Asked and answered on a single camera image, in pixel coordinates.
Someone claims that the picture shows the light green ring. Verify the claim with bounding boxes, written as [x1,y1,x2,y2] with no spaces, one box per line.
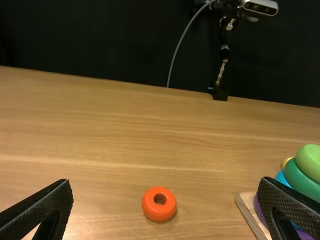
[295,143,320,185]

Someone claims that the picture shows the light blue ring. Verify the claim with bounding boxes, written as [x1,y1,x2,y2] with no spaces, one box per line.
[274,169,301,191]

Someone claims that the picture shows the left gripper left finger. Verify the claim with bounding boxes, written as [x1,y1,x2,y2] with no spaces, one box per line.
[0,178,75,240]

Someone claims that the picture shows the yellow ring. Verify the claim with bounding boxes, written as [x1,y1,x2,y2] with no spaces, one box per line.
[281,157,296,170]

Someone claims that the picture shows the dark green ring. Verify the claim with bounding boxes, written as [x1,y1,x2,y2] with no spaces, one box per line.
[284,157,320,199]

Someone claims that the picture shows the orange ring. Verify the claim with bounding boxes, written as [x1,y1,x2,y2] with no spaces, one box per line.
[141,185,178,224]

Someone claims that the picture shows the grey camera cable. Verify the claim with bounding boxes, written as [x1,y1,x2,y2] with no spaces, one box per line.
[165,0,219,89]

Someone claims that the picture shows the silver mounted camera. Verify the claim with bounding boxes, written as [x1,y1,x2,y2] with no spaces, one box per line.
[240,0,279,20]

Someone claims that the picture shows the wooden peg base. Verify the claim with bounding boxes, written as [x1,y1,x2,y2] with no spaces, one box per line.
[235,190,274,240]

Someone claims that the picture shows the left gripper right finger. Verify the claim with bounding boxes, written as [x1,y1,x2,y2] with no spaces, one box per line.
[256,176,320,240]

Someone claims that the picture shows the black clamp stand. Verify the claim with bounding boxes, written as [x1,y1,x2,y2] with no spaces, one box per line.
[192,0,248,102]

